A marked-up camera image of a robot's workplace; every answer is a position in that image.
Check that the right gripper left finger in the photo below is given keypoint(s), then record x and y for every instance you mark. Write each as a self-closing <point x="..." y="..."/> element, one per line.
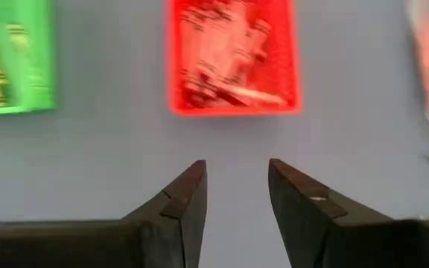
<point x="177" y="223"/>

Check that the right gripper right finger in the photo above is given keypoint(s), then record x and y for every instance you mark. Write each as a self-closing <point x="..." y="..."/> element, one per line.
<point x="300" y="216"/>

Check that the red plastic basket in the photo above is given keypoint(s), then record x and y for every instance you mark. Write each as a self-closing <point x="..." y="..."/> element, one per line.
<point x="289" y="56"/>

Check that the green plastic basket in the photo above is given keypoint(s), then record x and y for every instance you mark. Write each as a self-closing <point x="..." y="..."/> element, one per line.
<point x="47" y="56"/>

